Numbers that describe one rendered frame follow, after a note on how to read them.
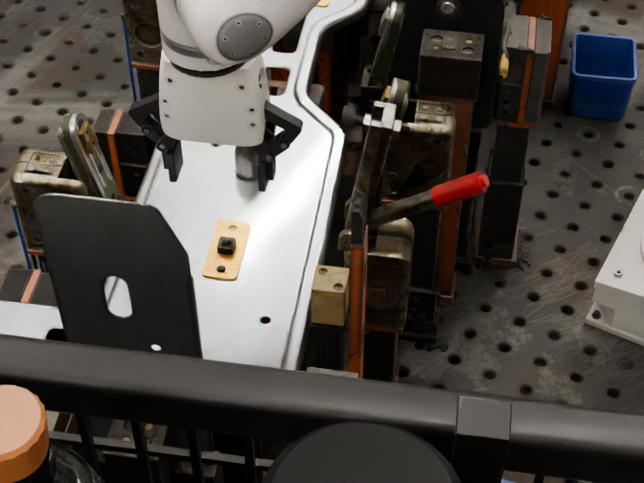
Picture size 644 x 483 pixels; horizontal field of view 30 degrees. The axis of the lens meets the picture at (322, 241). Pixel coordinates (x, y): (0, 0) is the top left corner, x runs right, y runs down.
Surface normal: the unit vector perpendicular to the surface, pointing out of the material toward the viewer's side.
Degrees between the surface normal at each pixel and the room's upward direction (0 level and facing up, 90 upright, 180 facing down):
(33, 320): 0
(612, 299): 90
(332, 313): 90
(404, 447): 0
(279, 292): 0
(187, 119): 93
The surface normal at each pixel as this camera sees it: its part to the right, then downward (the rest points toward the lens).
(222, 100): -0.09, 0.73
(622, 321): -0.48, 0.64
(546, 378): 0.00, -0.68
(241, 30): 0.25, 0.63
